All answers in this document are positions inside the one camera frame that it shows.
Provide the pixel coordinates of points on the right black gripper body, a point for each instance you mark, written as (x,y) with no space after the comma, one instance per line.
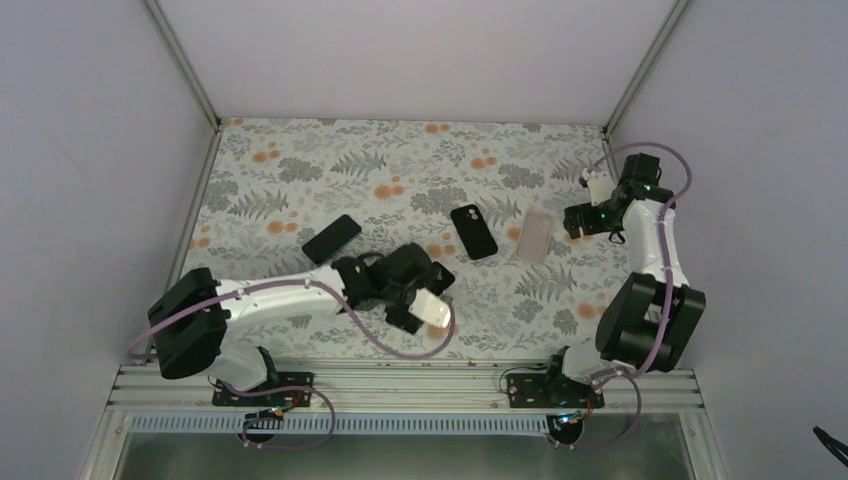
(604,224)

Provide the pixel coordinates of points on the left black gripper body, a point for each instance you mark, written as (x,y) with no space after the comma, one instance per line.
(392,294)

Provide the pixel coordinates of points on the black phone case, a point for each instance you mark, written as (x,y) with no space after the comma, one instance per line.
(473,232)

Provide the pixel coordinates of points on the phone with beige case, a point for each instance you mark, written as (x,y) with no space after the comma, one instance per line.
(440,279)

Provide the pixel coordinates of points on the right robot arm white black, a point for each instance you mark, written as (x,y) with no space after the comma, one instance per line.
(651,319)

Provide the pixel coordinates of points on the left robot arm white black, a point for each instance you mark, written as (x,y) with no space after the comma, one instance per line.
(195,324)

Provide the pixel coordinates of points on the floral patterned table mat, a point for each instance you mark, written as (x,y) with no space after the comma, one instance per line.
(276,183)

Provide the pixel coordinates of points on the black object at edge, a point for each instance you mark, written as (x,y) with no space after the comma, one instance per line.
(834,446)

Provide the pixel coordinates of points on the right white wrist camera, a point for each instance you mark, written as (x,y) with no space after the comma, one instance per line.
(599,184)

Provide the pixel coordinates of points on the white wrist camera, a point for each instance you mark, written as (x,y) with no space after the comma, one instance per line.
(599,184)
(430,309)

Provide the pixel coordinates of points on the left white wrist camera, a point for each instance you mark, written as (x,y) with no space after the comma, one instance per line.
(430,309)

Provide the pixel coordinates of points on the aluminium mounting rail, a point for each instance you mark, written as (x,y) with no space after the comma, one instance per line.
(384,386)

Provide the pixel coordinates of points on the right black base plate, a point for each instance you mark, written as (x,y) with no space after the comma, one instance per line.
(537,390)

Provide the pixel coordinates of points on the white slotted cable duct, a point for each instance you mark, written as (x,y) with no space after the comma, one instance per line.
(344,424)

